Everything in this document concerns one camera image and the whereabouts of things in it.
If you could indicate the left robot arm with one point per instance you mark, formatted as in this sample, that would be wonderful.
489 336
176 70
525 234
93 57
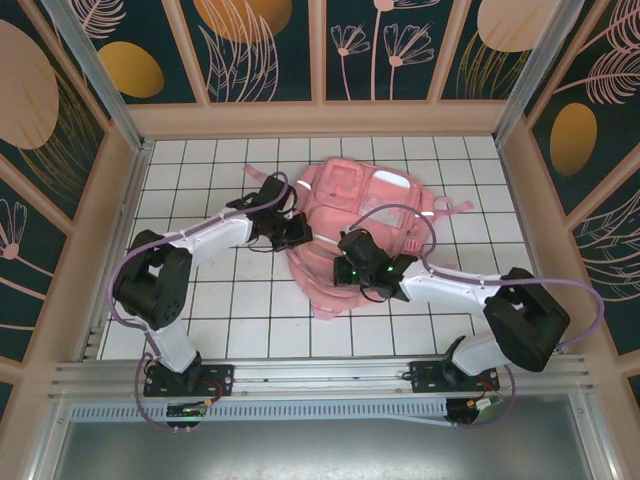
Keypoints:
215 235

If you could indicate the aluminium frame post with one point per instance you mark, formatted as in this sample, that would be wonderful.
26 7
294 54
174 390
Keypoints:
532 75
100 75

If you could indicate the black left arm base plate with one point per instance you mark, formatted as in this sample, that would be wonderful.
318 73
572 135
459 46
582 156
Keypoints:
220 380

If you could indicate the wall panel gold oval fern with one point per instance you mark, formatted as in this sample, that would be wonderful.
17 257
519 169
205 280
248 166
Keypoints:
572 140

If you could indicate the grey metal sheet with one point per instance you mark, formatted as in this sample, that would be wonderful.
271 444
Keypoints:
320 455

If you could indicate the wall panel gold disc leaves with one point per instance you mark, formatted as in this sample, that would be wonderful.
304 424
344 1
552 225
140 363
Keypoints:
240 50

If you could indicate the wall panel large pale disc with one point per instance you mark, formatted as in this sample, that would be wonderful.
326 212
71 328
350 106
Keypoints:
25 90

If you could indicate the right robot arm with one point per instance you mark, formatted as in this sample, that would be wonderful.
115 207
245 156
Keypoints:
450 287

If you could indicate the aluminium side rail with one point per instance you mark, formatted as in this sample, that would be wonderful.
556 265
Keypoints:
126 215

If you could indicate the aluminium mounting rail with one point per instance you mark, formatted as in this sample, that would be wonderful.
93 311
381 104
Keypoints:
320 375

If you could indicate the wall panel with gold oval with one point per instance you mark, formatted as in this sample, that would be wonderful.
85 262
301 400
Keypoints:
130 70

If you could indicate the wall panel with pink flowers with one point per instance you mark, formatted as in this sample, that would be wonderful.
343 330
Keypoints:
370 80

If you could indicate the pink student backpack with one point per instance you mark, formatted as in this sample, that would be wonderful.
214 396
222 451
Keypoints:
345 180

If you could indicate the small circuit board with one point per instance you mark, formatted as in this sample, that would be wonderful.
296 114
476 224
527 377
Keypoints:
487 404
187 411

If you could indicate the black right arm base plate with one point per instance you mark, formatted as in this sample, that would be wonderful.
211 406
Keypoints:
425 377

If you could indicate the wall panel pale disc grasses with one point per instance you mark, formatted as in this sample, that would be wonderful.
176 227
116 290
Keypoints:
500 25

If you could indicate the wall panel pink leaf outlines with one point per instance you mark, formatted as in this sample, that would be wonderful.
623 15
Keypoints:
615 260

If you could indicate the wall panel tulip outline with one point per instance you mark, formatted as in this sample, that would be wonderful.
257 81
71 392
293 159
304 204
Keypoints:
25 280

